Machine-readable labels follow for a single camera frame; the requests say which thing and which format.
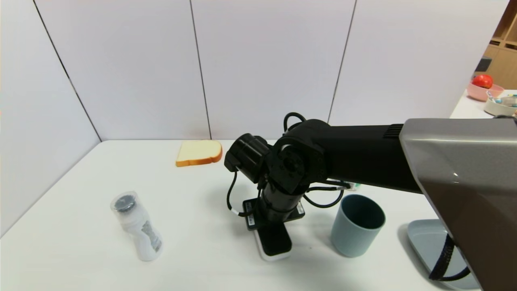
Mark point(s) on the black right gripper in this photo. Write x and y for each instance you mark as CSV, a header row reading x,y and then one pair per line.
x,y
251,220

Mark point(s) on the black whiteboard eraser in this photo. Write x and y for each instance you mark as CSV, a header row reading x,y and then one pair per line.
x,y
276,242

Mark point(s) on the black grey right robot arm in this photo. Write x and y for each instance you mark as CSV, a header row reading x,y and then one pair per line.
x,y
363,153

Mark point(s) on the grey oval dish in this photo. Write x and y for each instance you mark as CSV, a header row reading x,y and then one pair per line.
x,y
428,242

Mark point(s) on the white bread slice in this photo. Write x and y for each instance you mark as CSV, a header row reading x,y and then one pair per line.
x,y
198,151

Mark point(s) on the grey-blue plastic cup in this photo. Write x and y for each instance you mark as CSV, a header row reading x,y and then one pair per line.
x,y
351,238

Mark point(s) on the small metal tin can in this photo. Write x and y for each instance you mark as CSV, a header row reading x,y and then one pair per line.
x,y
354,186

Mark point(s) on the white plastic bottle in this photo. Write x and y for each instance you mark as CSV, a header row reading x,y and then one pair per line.
x,y
139,230

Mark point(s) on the white side table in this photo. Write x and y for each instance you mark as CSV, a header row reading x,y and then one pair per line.
x,y
468,109

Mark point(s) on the pink bowl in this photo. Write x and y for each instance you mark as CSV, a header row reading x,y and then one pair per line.
x,y
477,94

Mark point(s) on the red round fruit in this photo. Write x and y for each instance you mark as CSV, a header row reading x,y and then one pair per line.
x,y
482,81

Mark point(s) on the white bowl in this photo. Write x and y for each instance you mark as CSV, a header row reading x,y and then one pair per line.
x,y
499,109

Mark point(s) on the dark grey box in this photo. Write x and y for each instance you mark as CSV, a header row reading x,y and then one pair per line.
x,y
483,64

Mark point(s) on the wooden shelf unit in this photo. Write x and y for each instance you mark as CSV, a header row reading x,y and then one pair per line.
x,y
503,64

